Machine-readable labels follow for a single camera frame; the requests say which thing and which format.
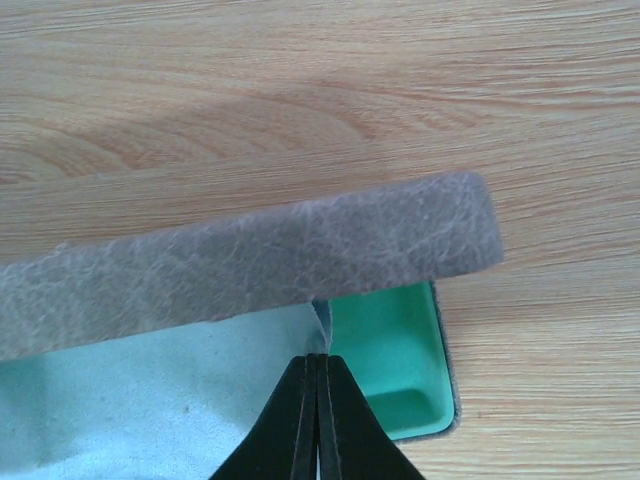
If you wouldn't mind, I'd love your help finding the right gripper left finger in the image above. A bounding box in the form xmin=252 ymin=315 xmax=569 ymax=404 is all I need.
xmin=211 ymin=354 xmax=319 ymax=480

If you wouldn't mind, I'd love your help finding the light blue cleaning cloth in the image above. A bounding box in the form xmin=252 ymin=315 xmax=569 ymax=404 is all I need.
xmin=1 ymin=301 xmax=331 ymax=479

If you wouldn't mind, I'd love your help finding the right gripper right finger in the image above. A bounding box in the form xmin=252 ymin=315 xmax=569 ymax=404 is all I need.
xmin=316 ymin=354 xmax=423 ymax=480

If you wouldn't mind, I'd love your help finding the grey glasses case green inside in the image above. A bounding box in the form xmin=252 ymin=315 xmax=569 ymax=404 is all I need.
xmin=0 ymin=170 xmax=507 ymax=444

